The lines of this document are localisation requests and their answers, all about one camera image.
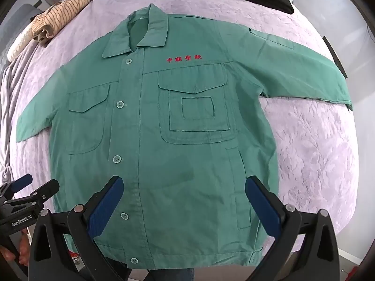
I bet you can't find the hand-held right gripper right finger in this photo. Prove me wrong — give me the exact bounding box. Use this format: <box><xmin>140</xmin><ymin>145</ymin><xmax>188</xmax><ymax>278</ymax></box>
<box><xmin>244</xmin><ymin>176</ymin><xmax>342</xmax><ymax>281</ymax></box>

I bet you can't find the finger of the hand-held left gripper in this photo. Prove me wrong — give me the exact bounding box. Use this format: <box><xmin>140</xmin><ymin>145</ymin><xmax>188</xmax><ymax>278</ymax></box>
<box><xmin>6</xmin><ymin>179</ymin><xmax>60</xmax><ymax>211</ymax></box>
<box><xmin>0</xmin><ymin>174</ymin><xmax>33</xmax><ymax>202</ymax></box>

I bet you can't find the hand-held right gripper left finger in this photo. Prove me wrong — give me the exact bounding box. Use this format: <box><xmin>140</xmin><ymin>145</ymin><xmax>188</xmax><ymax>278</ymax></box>
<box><xmin>28</xmin><ymin>176</ymin><xmax>132</xmax><ymax>281</ymax></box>

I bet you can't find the green work jacket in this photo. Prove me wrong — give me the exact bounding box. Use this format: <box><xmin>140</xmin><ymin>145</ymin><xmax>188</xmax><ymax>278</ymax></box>
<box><xmin>16</xmin><ymin>4</ymin><xmax>353</xmax><ymax>270</ymax></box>

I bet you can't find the person's left hand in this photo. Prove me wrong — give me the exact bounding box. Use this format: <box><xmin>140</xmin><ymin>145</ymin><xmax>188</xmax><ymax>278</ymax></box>
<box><xmin>0</xmin><ymin>230</ymin><xmax>31</xmax><ymax>270</ymax></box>

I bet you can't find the lavender blanket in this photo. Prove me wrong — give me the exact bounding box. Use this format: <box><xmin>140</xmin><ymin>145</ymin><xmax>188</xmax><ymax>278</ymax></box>
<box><xmin>0</xmin><ymin>0</ymin><xmax>364</xmax><ymax>281</ymax></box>

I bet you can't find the cream cloth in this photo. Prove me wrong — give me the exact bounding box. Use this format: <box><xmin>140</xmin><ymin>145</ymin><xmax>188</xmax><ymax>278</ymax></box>
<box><xmin>7</xmin><ymin>20</ymin><xmax>38</xmax><ymax>62</ymax></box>

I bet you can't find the black strip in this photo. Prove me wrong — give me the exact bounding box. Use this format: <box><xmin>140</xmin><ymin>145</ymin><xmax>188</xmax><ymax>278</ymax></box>
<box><xmin>322</xmin><ymin>35</ymin><xmax>349</xmax><ymax>79</ymax></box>

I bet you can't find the beige striped cloth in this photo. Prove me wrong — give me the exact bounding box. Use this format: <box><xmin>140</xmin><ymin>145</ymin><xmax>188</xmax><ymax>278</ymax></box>
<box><xmin>31</xmin><ymin>0</ymin><xmax>91</xmax><ymax>47</ymax></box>

